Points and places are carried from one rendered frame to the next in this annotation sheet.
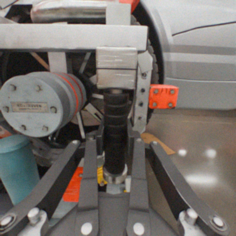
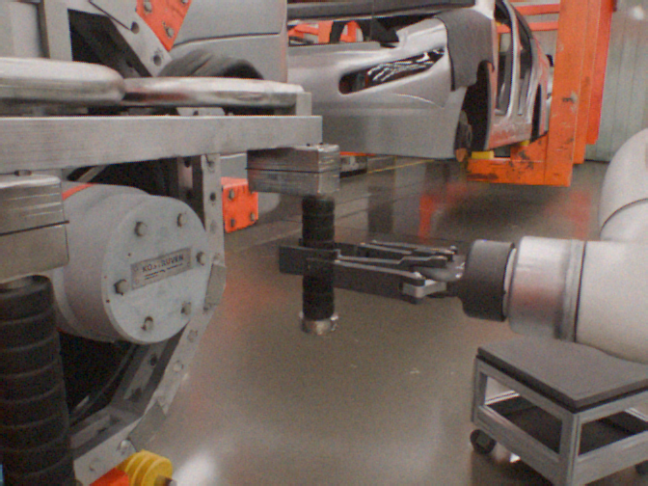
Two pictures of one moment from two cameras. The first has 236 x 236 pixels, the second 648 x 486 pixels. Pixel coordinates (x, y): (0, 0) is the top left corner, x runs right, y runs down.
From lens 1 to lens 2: 52 cm
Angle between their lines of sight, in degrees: 59
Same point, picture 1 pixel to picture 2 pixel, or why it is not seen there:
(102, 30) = (295, 122)
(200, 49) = not seen: hidden behind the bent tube
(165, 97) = (244, 203)
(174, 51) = not seen: hidden behind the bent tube
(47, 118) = (189, 282)
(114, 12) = (302, 102)
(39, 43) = (247, 143)
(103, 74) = (323, 177)
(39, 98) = (180, 240)
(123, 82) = (334, 183)
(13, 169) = not seen: outside the picture
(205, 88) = (229, 174)
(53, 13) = (254, 100)
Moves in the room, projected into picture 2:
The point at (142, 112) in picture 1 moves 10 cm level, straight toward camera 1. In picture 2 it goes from (217, 245) to (267, 256)
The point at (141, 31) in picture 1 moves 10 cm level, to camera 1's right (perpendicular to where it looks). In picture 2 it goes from (319, 121) to (358, 121)
